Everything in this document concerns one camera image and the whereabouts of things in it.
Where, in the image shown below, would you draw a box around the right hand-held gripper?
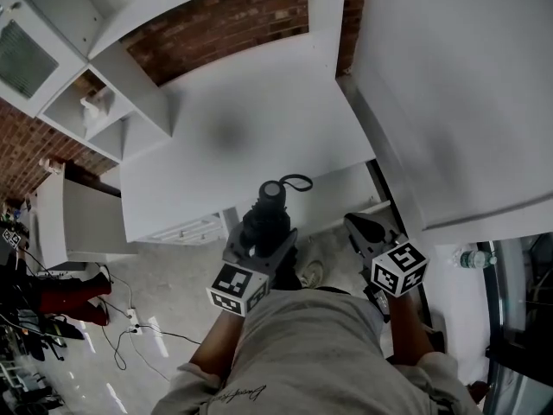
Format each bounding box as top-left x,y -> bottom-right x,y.
344,212 -> 431,316

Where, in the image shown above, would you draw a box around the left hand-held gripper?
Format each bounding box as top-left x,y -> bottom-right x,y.
206,220 -> 300,318

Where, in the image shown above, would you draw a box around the black umbrella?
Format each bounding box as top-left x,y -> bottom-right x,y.
239,173 -> 315,259

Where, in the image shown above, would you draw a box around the person's left forearm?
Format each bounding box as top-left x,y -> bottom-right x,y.
187,308 -> 246,379

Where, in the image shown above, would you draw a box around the person's right forearm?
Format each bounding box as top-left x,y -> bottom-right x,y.
385,294 -> 436,367

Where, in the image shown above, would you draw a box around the person's black trousers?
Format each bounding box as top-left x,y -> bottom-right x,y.
270,244 -> 302,292

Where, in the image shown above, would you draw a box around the person's white shoe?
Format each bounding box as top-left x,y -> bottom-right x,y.
297,259 -> 326,290

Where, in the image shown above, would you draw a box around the clear plastic water bottle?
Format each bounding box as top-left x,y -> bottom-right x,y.
452,250 -> 499,271

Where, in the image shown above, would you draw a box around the person's grey shirt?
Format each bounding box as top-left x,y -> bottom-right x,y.
150,286 -> 481,415

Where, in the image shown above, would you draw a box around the white power strip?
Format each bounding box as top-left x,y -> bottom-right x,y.
124,307 -> 144,337

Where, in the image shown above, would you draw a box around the small white side table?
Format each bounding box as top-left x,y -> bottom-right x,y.
24,162 -> 140,272

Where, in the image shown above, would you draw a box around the small white figurine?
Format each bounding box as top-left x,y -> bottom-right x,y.
79,88 -> 116,121

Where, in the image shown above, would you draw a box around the white hutch shelf unit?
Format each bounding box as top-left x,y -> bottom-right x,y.
0,0 -> 347,164

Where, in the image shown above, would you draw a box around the black window frame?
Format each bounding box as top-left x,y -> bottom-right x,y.
477,233 -> 553,415

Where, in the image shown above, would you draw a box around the black floor cable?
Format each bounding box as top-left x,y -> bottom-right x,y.
97,264 -> 204,382

